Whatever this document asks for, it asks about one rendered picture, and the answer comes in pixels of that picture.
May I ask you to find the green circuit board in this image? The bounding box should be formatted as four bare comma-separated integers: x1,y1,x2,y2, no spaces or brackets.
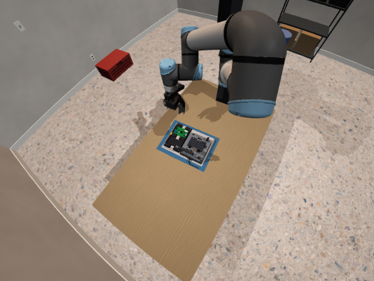
174,126,189,137

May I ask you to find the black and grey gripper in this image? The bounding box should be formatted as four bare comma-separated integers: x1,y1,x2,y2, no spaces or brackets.
163,89,185,114

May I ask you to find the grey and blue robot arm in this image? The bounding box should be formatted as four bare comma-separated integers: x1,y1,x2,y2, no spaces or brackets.
159,10,287,118

